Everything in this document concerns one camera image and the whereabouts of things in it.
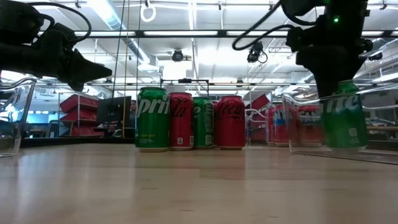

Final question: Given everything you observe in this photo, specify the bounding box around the black left camera cable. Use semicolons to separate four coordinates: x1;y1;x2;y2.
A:
27;1;93;44

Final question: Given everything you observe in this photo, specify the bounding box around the clear plastic bin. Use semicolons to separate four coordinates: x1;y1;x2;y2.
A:
0;77;37;159
281;82;398;166
244;104;326;147

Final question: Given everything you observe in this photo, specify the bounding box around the round black ceiling camera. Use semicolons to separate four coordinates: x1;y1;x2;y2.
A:
171;49;185;62

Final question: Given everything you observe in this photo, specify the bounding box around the thin black frame beam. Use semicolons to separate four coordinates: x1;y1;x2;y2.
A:
83;81;317;87

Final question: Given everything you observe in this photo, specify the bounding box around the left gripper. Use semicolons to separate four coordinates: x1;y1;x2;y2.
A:
30;43;113;93

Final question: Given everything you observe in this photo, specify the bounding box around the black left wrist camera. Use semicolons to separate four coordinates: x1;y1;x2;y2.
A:
42;22;78;50

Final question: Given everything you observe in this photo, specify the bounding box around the black monitor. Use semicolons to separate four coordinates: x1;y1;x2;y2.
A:
96;95;132;124

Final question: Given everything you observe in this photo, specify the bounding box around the tilted red storage bin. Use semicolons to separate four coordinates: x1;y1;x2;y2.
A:
248;93;271;110

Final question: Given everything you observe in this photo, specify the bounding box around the thick overhead frame beam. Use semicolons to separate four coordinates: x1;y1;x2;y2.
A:
37;29;398;39

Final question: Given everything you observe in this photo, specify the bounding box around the green Sprite can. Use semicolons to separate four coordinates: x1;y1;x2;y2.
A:
135;86;170;153
192;96;215;150
320;80;369;149

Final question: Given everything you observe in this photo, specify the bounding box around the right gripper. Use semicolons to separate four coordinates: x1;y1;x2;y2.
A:
295;40;368;98

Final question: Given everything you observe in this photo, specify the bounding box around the black hanging cable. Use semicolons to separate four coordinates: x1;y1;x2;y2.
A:
111;0;126;98

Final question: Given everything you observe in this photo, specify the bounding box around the white cable ring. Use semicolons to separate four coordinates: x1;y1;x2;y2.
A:
139;0;157;23

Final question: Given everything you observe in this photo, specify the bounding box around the silver ventilation duct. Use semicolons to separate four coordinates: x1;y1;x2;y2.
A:
86;0;152;65

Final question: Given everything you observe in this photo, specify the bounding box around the red Coca-Cola can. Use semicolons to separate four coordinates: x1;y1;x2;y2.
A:
168;91;195;151
214;95;247;151

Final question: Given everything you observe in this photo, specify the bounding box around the black overhead camera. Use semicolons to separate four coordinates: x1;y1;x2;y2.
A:
247;40;269;65

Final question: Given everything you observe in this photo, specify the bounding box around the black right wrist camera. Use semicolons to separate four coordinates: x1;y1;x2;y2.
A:
285;26;312;53

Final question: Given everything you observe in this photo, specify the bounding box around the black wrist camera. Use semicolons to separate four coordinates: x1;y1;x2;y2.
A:
42;22;78;50
285;26;312;53

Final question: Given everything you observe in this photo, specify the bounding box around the grey metal shelf rack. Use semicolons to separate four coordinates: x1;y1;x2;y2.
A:
45;91;82;138

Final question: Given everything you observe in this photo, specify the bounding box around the black camera cable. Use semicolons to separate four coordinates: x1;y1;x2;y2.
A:
27;1;93;44
231;0;318;51

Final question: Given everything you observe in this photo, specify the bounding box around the black right camera cable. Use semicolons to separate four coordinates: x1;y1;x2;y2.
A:
231;0;318;51

